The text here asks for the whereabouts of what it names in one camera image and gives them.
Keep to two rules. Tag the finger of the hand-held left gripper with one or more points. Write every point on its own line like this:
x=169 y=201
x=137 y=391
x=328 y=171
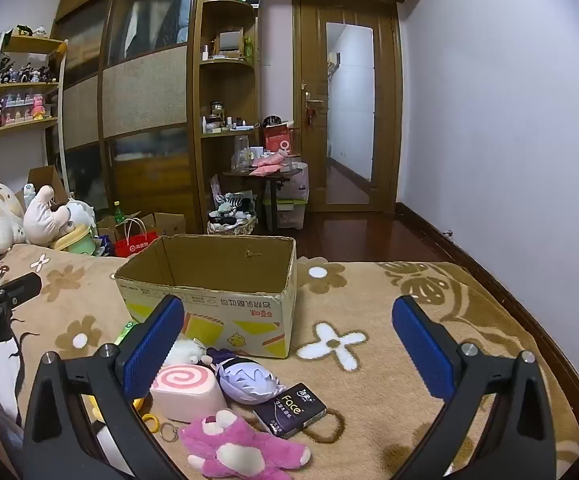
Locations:
x=17 y=287

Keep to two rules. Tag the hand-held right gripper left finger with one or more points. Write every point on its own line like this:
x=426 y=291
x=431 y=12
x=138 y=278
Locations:
x=150 y=347

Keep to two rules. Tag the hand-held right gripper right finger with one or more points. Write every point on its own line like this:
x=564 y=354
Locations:
x=422 y=350

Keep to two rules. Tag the pink swirl roll squishy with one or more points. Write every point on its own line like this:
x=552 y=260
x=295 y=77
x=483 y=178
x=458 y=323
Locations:
x=187 y=390

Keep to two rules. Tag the purple-haired plush doll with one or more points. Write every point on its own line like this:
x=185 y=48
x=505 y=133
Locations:
x=247 y=382

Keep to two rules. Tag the pink bear plush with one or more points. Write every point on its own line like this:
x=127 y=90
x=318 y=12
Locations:
x=242 y=447

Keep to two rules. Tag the dark tissue pack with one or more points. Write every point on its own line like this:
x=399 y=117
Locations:
x=289 y=410

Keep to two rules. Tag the green packet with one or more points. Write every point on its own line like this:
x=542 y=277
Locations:
x=125 y=332

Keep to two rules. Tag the pink white plush toy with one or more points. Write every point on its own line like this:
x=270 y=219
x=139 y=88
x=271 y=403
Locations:
x=42 y=217

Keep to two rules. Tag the green yellow plush toy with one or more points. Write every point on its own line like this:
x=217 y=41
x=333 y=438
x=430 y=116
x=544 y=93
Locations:
x=77 y=242

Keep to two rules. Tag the brown flower printed blanket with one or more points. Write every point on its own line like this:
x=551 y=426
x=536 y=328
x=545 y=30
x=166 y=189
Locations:
x=369 y=410

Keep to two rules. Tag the white fluffy plush toy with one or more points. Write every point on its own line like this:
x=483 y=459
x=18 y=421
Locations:
x=82 y=212

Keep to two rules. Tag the red shopping bag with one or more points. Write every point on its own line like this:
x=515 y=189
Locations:
x=137 y=247

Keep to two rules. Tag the tall open cardboard box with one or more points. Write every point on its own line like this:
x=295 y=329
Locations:
x=44 y=180

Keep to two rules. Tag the white black plush toy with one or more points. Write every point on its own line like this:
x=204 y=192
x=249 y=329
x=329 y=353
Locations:
x=107 y=442

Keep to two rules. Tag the green bottle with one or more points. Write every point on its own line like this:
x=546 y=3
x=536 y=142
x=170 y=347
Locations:
x=117 y=214

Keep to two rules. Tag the flat-flap cardboard box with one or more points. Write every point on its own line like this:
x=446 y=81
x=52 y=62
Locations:
x=167 y=222

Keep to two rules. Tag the wicker basket with plush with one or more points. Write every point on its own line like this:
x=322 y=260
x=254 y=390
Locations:
x=232 y=215

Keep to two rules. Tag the white figurine shelf rack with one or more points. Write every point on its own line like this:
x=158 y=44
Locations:
x=22 y=90

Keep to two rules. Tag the clear plastic storage bin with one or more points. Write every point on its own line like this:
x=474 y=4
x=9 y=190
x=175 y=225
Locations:
x=292 y=200

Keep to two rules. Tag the small dark side table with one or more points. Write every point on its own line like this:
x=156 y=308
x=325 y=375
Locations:
x=262 y=180

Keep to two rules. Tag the clear plastic container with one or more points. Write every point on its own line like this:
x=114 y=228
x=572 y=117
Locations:
x=240 y=152

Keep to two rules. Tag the pink packets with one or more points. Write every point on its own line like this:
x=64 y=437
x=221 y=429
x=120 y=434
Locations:
x=267 y=162

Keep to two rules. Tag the wooden sliding-door wardrobe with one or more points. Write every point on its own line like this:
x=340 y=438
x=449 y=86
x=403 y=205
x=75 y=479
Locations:
x=139 y=95

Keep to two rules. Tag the red paper bag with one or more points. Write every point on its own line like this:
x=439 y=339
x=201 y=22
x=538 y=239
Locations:
x=282 y=140

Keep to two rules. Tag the wooden corner shelf unit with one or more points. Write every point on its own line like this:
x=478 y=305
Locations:
x=227 y=110

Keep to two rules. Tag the wooden door with glass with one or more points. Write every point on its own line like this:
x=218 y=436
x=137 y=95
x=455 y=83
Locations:
x=347 y=105

